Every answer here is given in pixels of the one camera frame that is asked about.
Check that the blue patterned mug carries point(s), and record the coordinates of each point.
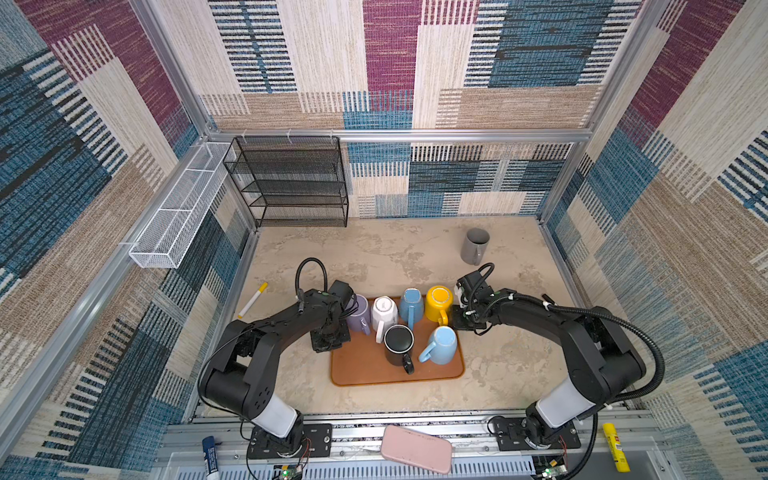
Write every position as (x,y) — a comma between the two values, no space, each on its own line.
(411,307)

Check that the black mug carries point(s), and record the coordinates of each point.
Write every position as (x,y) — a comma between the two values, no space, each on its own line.
(399,341)

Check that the yellow white marker pen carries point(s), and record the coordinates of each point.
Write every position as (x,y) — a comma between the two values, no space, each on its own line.
(241,314)

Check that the purple mug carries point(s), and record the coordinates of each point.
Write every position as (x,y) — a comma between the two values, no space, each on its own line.
(358,319)

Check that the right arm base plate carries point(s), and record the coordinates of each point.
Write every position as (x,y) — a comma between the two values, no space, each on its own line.
(511,435)

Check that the grey mug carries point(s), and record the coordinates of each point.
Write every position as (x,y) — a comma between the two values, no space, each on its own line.
(474,246)

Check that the brown serving tray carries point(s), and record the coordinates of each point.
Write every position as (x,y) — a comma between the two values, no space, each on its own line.
(362,361)

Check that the yellow marker right rail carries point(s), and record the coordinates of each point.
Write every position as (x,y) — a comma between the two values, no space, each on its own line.
(619,457)

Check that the light blue mug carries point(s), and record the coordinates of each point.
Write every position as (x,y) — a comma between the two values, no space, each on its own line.
(441,346)

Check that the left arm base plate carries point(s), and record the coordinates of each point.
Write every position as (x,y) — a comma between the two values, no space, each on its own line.
(313,440)

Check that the white faceted mug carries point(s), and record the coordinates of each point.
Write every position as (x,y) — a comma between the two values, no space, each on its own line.
(384,314)

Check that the blue white marker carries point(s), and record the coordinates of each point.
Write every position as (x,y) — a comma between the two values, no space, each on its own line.
(210,458)

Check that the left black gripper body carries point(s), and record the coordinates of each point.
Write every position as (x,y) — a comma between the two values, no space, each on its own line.
(332,337)

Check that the pink pouch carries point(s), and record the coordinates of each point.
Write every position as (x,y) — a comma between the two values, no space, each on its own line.
(417,449)

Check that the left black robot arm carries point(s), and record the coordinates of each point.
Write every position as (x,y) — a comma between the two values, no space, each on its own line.
(240,376)

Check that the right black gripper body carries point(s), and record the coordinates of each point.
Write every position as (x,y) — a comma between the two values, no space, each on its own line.
(463,321)

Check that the black mesh shelf rack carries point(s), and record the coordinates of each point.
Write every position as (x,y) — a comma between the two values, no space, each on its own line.
(290,181)

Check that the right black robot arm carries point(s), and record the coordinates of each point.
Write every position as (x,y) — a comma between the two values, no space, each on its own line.
(608,359)

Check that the white wire wall basket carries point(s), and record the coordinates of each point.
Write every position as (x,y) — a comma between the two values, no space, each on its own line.
(164,242)

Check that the yellow mug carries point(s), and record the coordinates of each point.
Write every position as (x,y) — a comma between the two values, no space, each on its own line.
(438,302)

